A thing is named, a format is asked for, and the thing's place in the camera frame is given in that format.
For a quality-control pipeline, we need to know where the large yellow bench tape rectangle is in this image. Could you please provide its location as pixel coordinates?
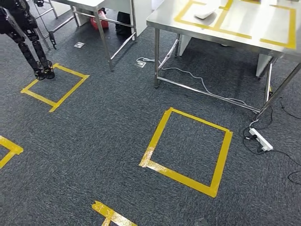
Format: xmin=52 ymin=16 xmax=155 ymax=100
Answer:
xmin=213 ymin=0 xmax=296 ymax=50

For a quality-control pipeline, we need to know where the steel workbench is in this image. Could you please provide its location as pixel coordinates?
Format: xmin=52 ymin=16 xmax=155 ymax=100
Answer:
xmin=146 ymin=0 xmax=301 ymax=116

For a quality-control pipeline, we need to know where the black bag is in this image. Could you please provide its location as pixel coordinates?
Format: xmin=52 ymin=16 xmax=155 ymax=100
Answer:
xmin=115 ymin=12 xmax=132 ymax=35

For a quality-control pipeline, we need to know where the black legged robot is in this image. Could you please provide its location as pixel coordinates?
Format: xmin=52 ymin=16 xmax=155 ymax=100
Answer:
xmin=0 ymin=0 xmax=56 ymax=81

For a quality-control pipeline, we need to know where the yellow floor tape square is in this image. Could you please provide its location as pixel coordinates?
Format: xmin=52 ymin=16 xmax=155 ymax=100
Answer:
xmin=20 ymin=63 xmax=91 ymax=113
xmin=139 ymin=107 xmax=233 ymax=199

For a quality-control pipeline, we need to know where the small yellow bench tape rectangle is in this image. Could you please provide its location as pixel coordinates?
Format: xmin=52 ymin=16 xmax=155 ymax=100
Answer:
xmin=174 ymin=0 xmax=233 ymax=32

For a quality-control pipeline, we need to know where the black floor cable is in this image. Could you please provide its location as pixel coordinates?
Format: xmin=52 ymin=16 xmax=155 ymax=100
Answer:
xmin=242 ymin=98 xmax=301 ymax=185

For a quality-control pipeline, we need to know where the white curved plastic part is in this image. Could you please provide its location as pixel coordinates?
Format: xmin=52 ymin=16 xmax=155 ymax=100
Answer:
xmin=194 ymin=0 xmax=222 ymax=20

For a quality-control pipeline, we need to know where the white power strip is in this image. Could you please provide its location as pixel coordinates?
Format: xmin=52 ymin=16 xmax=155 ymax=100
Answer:
xmin=248 ymin=128 xmax=274 ymax=152

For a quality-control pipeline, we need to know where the white cabinet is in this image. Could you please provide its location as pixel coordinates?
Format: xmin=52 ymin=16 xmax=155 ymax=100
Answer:
xmin=131 ymin=0 xmax=152 ymax=37

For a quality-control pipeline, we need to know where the white floor cable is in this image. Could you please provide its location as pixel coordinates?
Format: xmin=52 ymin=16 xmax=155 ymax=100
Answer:
xmin=137 ymin=57 xmax=259 ymax=114

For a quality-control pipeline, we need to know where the torn yellow floor tape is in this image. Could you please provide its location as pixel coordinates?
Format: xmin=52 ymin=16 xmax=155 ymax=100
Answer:
xmin=91 ymin=201 xmax=138 ymax=226

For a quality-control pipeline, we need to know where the red bag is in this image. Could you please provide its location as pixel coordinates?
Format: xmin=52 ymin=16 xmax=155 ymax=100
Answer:
xmin=91 ymin=10 xmax=109 ymax=31

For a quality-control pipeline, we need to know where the white top steel table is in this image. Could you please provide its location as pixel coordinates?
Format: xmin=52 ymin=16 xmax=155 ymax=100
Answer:
xmin=51 ymin=0 xmax=138 ymax=72

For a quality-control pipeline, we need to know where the steel frame stand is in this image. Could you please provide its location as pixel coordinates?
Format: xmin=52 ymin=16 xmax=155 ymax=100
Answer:
xmin=32 ymin=0 xmax=79 ymax=50

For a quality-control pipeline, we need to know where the yellow floor tape corner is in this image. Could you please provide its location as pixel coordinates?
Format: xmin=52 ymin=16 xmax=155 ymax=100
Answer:
xmin=0 ymin=136 xmax=24 ymax=170

